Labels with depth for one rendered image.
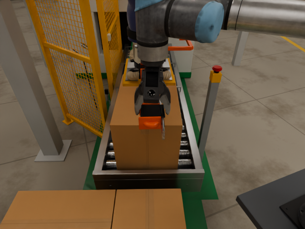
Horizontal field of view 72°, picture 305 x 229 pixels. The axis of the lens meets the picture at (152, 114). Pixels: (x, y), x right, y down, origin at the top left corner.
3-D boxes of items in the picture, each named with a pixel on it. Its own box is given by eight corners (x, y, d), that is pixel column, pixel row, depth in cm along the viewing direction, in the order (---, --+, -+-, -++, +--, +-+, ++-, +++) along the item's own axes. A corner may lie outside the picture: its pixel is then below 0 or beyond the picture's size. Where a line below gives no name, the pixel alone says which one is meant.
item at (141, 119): (139, 114, 78) (139, 103, 75) (159, 114, 78) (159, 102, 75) (139, 129, 71) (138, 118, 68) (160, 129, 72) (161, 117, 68)
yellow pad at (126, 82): (126, 61, 142) (125, 53, 139) (141, 61, 142) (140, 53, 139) (122, 86, 115) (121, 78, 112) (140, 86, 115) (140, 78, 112)
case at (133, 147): (126, 114, 187) (122, 73, 162) (171, 115, 186) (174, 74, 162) (117, 170, 139) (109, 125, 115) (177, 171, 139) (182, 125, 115)
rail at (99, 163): (125, 56, 327) (124, 43, 315) (129, 56, 327) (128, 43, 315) (97, 189, 145) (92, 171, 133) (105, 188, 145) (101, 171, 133)
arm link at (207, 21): (228, -3, 52) (181, -6, 56) (219, 5, 44) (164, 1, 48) (221, 36, 58) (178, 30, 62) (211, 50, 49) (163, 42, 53)
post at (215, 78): (194, 158, 218) (210, 70, 156) (200, 158, 218) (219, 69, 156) (195, 164, 212) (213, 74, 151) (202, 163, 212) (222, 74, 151)
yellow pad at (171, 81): (154, 60, 142) (154, 53, 139) (169, 60, 142) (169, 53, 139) (157, 86, 115) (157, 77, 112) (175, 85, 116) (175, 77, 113)
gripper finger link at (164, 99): (174, 103, 78) (164, 84, 72) (175, 113, 73) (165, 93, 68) (166, 107, 78) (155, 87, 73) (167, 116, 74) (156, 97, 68)
